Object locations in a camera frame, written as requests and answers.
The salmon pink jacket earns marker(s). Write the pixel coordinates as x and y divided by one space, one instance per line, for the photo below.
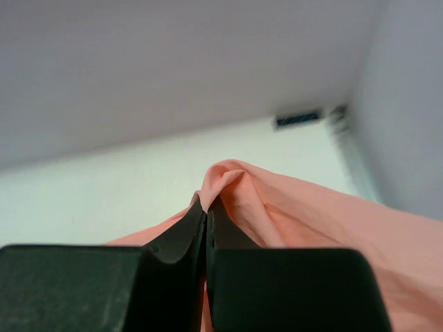
403 250

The right blue table label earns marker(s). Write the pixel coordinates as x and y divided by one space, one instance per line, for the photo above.
299 118

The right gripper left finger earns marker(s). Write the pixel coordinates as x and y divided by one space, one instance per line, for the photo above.
155 287

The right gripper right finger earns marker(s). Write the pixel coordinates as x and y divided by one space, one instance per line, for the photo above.
304 289

